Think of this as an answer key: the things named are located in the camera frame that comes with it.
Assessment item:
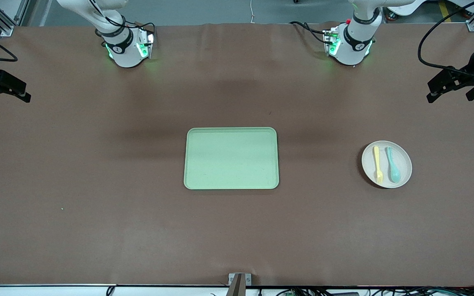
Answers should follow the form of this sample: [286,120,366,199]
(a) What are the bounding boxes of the beige round plate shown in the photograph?
[361,141,413,189]

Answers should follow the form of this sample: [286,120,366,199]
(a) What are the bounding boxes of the light blue plastic spoon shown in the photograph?
[386,147,402,183]

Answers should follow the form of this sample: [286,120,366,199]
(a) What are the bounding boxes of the yellow plastic fork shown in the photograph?
[373,146,384,184]

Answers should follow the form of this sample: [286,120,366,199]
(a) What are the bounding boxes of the brown table cover mat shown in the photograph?
[0,23,474,287]

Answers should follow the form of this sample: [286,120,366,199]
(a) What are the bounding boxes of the light green plastic tray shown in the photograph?
[184,127,280,190]

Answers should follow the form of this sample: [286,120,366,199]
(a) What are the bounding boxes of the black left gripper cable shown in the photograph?
[417,0,474,79]

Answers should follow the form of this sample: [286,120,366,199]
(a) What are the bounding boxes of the black arm base cable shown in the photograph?
[289,21,329,44]
[135,21,156,37]

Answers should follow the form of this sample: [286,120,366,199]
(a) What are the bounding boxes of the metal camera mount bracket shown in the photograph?
[228,273,252,296]

